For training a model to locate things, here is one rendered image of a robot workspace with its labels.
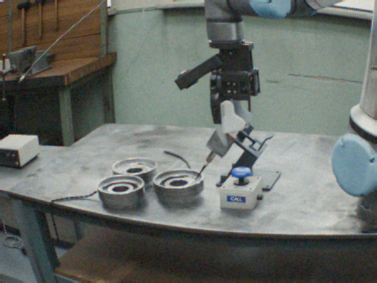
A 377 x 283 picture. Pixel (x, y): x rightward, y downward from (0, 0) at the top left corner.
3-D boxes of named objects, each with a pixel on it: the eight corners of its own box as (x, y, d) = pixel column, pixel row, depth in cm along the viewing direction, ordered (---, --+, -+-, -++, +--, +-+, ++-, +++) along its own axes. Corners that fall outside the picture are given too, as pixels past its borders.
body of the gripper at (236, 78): (250, 104, 100) (244, 44, 96) (207, 102, 103) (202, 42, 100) (261, 95, 106) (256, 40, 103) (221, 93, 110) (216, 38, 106)
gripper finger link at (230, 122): (242, 151, 103) (241, 103, 101) (214, 148, 105) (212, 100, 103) (247, 147, 106) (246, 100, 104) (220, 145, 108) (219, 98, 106)
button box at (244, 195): (220, 209, 107) (219, 187, 106) (230, 194, 114) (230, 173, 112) (257, 210, 104) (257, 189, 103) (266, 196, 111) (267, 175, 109)
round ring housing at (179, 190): (193, 208, 109) (192, 189, 108) (146, 202, 113) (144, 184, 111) (211, 188, 118) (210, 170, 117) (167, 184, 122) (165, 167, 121)
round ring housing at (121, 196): (152, 194, 117) (150, 176, 116) (135, 213, 108) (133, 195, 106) (109, 189, 120) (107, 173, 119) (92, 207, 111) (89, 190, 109)
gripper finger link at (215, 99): (218, 125, 102) (216, 79, 100) (210, 125, 103) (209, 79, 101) (227, 120, 107) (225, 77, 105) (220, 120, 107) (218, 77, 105)
